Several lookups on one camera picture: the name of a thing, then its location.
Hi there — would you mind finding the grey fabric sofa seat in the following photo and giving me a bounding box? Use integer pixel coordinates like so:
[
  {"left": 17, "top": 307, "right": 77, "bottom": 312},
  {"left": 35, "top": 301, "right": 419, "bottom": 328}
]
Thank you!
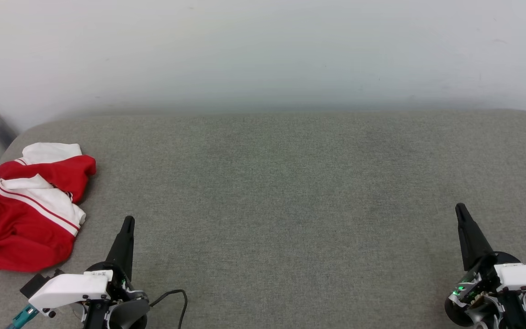
[{"left": 0, "top": 110, "right": 526, "bottom": 329}]

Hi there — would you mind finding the red and white garment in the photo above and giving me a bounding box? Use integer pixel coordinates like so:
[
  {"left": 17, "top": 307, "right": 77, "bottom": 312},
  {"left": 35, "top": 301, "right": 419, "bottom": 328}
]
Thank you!
[{"left": 0, "top": 143, "right": 97, "bottom": 281}]

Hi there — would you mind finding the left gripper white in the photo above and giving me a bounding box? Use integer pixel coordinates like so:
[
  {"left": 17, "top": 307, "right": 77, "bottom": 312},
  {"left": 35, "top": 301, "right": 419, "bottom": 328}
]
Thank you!
[{"left": 28, "top": 216, "right": 147, "bottom": 329}]

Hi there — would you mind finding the thin black cable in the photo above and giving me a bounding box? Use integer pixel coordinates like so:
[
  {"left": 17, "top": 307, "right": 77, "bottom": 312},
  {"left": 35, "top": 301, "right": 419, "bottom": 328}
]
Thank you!
[{"left": 149, "top": 289, "right": 188, "bottom": 329}]

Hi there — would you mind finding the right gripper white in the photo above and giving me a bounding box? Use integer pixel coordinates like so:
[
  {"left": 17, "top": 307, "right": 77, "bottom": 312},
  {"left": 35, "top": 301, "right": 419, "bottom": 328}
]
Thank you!
[{"left": 456, "top": 203, "right": 526, "bottom": 329}]

